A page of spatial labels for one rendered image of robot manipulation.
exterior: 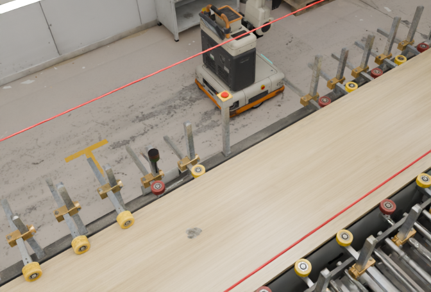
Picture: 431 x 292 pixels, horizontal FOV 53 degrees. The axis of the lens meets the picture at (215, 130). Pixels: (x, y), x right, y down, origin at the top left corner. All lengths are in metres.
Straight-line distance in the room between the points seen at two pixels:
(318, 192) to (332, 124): 0.54
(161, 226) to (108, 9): 3.16
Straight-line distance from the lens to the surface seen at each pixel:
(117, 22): 5.12
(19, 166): 4.14
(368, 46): 3.28
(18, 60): 4.96
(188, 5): 5.42
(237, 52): 3.61
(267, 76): 4.08
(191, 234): 2.29
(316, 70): 2.94
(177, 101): 4.27
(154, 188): 2.48
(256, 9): 3.83
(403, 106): 3.07
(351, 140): 2.75
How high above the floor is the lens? 2.89
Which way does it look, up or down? 47 degrees down
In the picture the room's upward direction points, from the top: 3 degrees counter-clockwise
